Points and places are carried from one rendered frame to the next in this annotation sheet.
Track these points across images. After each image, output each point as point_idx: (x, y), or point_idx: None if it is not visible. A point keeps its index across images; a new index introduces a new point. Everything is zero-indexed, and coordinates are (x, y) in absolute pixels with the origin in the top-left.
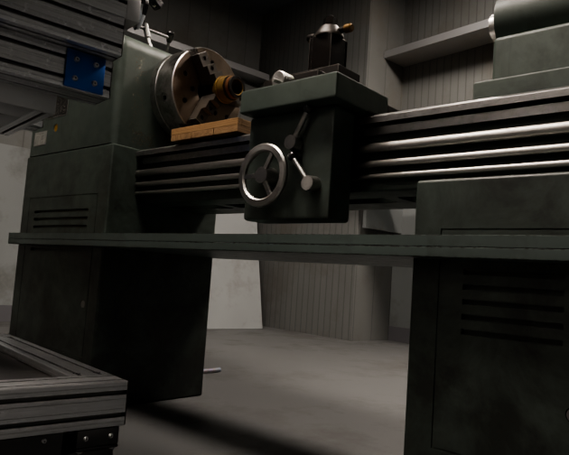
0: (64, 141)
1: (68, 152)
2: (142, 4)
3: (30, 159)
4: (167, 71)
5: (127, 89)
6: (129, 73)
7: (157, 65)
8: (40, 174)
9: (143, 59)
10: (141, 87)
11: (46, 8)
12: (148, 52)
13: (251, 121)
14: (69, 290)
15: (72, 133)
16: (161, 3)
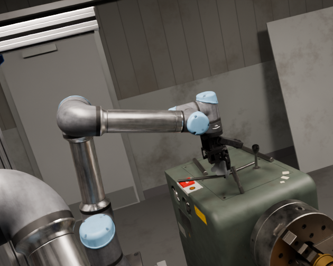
0: (197, 253)
1: (202, 264)
2: (224, 162)
3: (180, 235)
4: (263, 256)
5: (232, 259)
6: (230, 247)
7: (252, 234)
8: (189, 254)
9: (238, 228)
10: (243, 249)
11: None
12: (241, 219)
13: None
14: None
15: (201, 254)
16: (240, 144)
